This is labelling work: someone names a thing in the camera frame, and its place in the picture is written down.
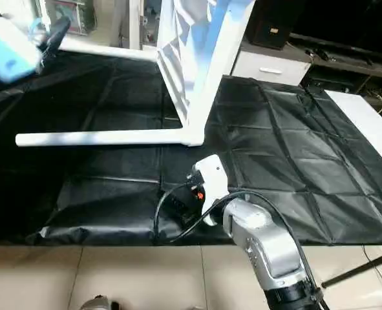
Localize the black floor cable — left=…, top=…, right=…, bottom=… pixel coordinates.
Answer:
left=362, top=242, right=382, bottom=304

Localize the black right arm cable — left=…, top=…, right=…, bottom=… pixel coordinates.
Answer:
left=153, top=181, right=308, bottom=259

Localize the black work mat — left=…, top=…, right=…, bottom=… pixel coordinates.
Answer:
left=0, top=52, right=382, bottom=246

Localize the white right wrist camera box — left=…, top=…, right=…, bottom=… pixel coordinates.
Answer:
left=191, top=155, right=229, bottom=227

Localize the light blue stand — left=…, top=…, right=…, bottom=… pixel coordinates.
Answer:
left=29, top=0, right=72, bottom=39

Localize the white glass door cabinet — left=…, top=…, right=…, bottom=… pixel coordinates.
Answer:
left=129, top=0, right=162, bottom=49

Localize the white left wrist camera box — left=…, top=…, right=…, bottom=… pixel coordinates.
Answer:
left=0, top=16, right=43, bottom=83

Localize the white flat board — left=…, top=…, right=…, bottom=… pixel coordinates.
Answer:
left=323, top=89, right=382, bottom=175

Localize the white drawer unit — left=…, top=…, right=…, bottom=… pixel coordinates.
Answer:
left=231, top=48, right=308, bottom=86

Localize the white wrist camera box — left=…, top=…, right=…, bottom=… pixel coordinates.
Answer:
left=191, top=155, right=229, bottom=227
left=0, top=16, right=43, bottom=83

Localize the black tripod leg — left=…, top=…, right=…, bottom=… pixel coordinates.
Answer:
left=320, top=249, right=382, bottom=288

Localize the dark low sideboard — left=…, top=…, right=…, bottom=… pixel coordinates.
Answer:
left=246, top=0, right=382, bottom=91

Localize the white plastic table top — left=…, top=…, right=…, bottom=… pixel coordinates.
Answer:
left=155, top=0, right=256, bottom=148

